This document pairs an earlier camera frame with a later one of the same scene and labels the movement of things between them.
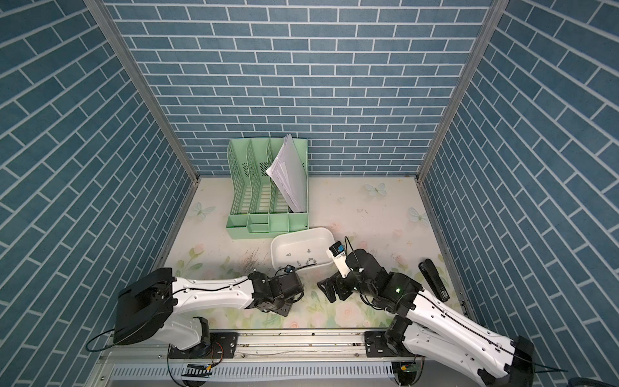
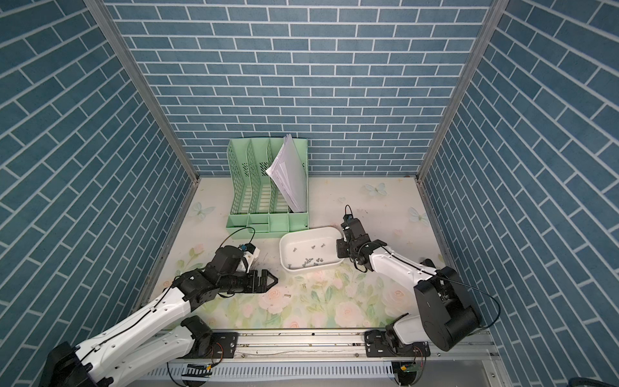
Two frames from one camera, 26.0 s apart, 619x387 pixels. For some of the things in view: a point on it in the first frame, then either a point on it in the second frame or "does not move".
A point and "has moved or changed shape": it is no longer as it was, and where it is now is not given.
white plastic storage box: x=305 y=250 has moved or changed shape
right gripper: x=329 y=290 -> x=341 y=243
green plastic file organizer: x=257 y=207 does not move
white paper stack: x=288 y=172 does not move
